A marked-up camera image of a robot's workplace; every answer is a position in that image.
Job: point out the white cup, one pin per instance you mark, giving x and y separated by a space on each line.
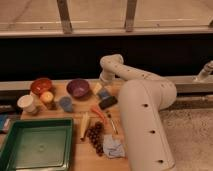
26 103

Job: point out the red bowl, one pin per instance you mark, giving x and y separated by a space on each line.
41 85

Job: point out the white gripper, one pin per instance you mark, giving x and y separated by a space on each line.
106 78

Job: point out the dark red grape bunch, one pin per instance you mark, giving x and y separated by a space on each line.
95 135

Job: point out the yellow round fruit toy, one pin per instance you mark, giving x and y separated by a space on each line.
47 97

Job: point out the orange carrot toy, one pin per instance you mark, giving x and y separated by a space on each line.
96 110

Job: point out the green plastic tray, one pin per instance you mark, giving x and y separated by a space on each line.
38 145

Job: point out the crumpled blue cloth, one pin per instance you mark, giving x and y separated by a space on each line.
112 148

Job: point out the blue cup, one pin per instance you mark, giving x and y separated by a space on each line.
66 104

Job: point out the purple bowl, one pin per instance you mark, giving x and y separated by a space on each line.
78 88

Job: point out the blue sponge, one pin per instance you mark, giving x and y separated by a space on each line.
103 93

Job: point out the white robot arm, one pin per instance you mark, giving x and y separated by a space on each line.
140 99

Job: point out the thin utensil with dark handle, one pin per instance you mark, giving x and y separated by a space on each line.
112 124

